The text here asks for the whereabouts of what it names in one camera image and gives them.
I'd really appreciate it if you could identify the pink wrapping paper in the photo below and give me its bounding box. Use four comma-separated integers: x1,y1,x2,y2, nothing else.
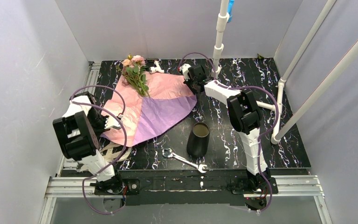
102,72,195,147

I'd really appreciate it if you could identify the cream ribbon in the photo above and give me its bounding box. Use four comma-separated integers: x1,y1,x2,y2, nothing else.
78,142,132,172

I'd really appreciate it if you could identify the pink flower bunch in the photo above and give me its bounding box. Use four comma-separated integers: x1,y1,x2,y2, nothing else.
121,54,150,97

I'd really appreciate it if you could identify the purple wrapping paper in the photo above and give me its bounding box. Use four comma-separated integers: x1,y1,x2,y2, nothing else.
132,96,197,145

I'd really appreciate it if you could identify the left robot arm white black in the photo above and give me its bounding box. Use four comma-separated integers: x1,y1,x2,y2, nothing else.
53,91,121,185

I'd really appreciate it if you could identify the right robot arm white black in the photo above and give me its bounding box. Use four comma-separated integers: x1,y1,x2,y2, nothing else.
178,63,267,175

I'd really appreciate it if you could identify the black vase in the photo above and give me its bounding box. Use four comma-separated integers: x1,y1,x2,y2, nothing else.
186,122,210,158

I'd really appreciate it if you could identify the small spring connector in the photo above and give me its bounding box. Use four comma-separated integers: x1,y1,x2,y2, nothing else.
145,58,165,74

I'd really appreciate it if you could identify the silver wrench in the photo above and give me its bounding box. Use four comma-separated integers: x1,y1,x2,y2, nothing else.
162,148,207,174

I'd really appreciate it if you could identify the blue clip on pipe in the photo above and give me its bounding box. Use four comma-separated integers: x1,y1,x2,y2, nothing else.
227,0,235,23

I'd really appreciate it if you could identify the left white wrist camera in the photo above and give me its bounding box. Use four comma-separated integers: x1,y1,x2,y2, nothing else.
103,115,122,130

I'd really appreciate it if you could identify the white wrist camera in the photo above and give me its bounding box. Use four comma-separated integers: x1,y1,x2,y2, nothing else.
103,115,122,130
179,63,191,81

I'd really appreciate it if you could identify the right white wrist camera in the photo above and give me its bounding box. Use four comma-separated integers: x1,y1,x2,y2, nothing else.
179,63,191,81

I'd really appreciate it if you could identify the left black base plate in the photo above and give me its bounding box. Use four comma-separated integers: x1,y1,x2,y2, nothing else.
90,179,141,196

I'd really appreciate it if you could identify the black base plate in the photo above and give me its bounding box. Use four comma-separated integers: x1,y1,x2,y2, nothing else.
227,176,268,195
90,179,141,196

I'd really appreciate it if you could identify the aluminium rail frame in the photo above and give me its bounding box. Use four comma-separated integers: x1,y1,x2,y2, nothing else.
41,59,332,224

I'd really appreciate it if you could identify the white pvc pipe frame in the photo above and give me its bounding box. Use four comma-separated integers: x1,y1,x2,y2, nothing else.
211,0,358,145

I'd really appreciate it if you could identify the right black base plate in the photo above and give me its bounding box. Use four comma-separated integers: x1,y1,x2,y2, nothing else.
227,176,268,195

